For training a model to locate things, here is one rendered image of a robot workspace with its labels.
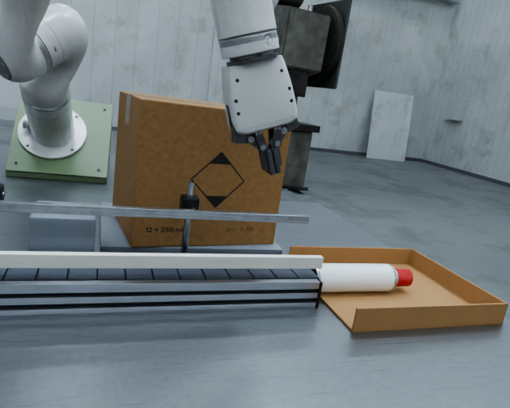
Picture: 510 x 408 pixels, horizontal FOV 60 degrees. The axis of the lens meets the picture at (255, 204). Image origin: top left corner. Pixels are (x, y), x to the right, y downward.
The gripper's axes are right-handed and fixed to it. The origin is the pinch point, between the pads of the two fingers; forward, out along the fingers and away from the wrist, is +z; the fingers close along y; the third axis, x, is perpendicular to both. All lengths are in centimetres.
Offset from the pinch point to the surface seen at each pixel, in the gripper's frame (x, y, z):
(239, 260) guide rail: 4.2, 9.2, 12.6
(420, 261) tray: -9.2, -32.1, 33.4
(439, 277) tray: -3.0, -31.8, 34.3
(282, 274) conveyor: 3.1, 2.7, 18.1
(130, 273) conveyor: 2.4, 24.9, 10.0
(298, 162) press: -460, -183, 141
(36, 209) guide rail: -3.1, 34.6, -1.5
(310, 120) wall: -900, -402, 184
